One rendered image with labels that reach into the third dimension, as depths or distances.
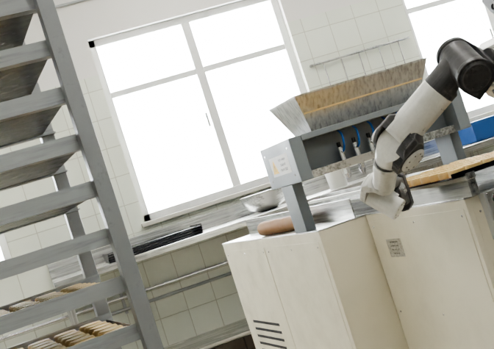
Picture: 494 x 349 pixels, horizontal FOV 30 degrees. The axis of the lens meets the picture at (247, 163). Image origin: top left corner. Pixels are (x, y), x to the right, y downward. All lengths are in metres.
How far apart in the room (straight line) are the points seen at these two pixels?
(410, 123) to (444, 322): 0.88
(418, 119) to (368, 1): 4.53
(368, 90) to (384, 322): 0.85
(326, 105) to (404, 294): 0.73
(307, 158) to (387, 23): 3.74
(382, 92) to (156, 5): 3.28
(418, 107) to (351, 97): 1.03
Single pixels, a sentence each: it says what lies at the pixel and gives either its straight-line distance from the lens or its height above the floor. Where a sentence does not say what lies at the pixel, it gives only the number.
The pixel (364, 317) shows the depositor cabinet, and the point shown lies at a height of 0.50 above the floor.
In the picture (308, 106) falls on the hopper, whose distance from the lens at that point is 3.34.
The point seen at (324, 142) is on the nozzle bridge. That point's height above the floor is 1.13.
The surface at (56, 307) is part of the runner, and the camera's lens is 1.68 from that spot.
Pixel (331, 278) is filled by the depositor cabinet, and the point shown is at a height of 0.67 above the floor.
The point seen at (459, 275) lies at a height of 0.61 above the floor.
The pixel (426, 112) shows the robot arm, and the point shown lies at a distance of 2.41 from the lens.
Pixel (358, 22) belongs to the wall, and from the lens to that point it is 6.84.
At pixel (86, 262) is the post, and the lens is 2.11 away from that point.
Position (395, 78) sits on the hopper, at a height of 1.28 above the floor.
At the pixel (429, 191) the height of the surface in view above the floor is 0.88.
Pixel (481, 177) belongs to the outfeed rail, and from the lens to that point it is 3.17.
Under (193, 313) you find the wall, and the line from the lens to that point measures 6.33.
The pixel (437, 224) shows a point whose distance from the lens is 2.89.
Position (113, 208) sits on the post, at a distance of 1.67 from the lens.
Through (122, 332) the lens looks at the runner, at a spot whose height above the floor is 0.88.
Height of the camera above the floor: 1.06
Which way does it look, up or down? 1 degrees up
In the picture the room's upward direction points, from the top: 18 degrees counter-clockwise
